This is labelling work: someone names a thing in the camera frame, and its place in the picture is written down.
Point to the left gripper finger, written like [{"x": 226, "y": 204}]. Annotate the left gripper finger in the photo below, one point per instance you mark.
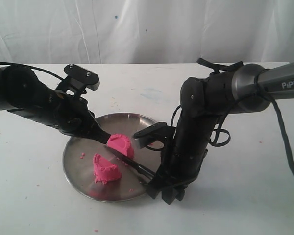
[{"x": 98, "y": 134}]

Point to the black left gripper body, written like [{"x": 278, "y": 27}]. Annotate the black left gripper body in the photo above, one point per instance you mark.
[{"x": 56, "y": 109}]

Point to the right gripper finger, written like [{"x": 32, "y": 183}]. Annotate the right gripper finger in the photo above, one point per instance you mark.
[
  {"x": 168, "y": 195},
  {"x": 160, "y": 184}
]

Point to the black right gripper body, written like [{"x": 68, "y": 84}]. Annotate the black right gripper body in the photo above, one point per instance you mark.
[{"x": 184, "y": 151}]

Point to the black serrated knife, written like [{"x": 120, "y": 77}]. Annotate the black serrated knife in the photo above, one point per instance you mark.
[{"x": 136, "y": 166}]

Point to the pink putty mound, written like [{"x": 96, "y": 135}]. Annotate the pink putty mound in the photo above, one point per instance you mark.
[{"x": 122, "y": 144}]

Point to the pink play dough chunk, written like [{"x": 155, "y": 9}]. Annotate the pink play dough chunk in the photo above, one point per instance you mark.
[{"x": 104, "y": 170}]

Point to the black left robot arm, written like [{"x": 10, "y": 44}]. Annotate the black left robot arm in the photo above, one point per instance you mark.
[{"x": 12, "y": 79}]

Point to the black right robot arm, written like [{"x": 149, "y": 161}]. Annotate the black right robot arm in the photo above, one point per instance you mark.
[{"x": 205, "y": 103}]

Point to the round steel plate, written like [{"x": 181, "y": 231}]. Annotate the round steel plate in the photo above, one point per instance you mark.
[{"x": 78, "y": 161}]

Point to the white backdrop curtain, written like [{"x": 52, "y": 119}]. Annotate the white backdrop curtain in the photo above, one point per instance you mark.
[{"x": 146, "y": 31}]

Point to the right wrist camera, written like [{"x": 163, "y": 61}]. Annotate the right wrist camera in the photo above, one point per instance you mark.
[{"x": 149, "y": 135}]

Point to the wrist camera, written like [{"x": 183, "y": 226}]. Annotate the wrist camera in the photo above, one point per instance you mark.
[
  {"x": 79, "y": 77},
  {"x": 149, "y": 135}
]

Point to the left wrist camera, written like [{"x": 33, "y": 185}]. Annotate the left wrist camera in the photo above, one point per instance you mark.
[{"x": 79, "y": 77}]

